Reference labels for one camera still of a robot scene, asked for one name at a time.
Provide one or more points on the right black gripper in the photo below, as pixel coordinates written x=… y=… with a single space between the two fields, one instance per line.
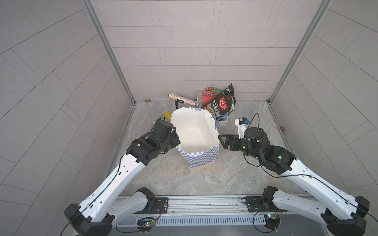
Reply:
x=230 y=139

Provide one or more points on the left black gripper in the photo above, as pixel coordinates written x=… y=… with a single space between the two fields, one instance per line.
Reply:
x=173 y=140

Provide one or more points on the blue checkered paper bag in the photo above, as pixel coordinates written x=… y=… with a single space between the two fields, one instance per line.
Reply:
x=198 y=136

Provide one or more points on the black red condiment packet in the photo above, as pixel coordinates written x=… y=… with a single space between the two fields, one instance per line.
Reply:
x=223 y=103

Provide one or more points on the red green small packet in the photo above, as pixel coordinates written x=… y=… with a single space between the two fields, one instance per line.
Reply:
x=207 y=97

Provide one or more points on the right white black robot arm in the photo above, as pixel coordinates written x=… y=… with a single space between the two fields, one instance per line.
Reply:
x=342 y=214

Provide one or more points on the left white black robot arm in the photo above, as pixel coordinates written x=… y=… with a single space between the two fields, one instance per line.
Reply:
x=99 y=213

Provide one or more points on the yellow block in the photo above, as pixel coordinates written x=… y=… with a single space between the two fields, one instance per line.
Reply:
x=168 y=116

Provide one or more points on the white plastic basket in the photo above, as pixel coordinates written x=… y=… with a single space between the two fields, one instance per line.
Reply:
x=221 y=122

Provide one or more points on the black microphone stand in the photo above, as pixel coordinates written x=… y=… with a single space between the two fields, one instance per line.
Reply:
x=177 y=104

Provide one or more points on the glitter microphone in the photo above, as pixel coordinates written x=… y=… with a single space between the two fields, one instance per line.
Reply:
x=184 y=100

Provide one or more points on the right circuit board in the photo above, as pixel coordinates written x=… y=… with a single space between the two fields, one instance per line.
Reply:
x=272 y=221

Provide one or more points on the circuit board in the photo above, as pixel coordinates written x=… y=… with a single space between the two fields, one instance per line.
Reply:
x=147 y=222
x=272 y=221

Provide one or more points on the left circuit board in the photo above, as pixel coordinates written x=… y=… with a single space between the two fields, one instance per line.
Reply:
x=147 y=222

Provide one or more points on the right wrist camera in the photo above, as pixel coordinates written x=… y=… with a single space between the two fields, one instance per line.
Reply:
x=242 y=125

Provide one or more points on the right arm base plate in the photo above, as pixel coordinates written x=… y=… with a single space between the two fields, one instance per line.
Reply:
x=259 y=204

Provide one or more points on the aluminium rail frame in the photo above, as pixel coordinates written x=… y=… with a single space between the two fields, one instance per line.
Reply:
x=221 y=206

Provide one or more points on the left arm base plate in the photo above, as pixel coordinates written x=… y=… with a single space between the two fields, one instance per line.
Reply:
x=160 y=204

